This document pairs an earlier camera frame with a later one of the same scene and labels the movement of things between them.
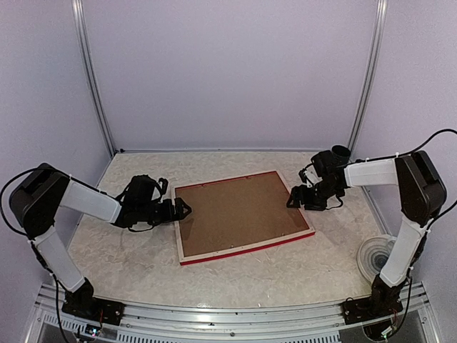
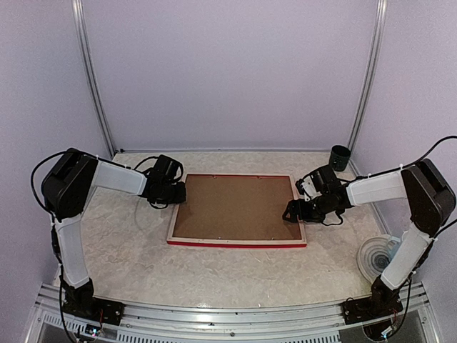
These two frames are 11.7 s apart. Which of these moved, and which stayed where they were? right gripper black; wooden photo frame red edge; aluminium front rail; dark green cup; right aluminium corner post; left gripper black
Moved: right gripper black; wooden photo frame red edge; left gripper black
Stayed: dark green cup; aluminium front rail; right aluminium corner post
